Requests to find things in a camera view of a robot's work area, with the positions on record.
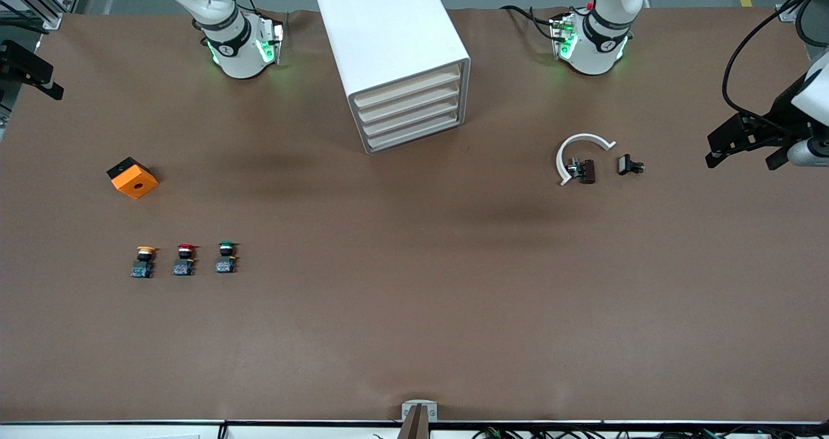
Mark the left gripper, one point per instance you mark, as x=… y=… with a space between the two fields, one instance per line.
x=781 y=119

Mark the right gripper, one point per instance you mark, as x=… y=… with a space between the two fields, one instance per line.
x=14 y=61

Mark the yellow push button switch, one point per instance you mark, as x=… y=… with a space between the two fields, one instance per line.
x=144 y=262

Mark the beige highest cabinet drawer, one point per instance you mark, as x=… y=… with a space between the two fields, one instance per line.
x=408 y=89

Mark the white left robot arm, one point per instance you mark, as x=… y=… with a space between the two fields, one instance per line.
x=602 y=44

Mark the orange black button box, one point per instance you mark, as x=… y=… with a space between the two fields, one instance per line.
x=135 y=181

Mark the white drawer cabinet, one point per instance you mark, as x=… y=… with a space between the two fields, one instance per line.
x=382 y=31

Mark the black small clip component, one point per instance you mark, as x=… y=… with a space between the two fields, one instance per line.
x=625 y=164

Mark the white curved plastic piece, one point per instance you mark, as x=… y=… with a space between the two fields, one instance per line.
x=583 y=136

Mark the brown table cover sheet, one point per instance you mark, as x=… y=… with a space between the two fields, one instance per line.
x=414 y=296

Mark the red push button switch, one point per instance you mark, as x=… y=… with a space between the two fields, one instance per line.
x=184 y=261

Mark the green push button switch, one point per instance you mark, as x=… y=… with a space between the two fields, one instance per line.
x=226 y=259

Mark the grey metal table bracket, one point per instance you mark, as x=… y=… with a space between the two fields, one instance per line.
x=420 y=419

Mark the white table edge rail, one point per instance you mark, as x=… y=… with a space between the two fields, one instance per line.
x=291 y=431

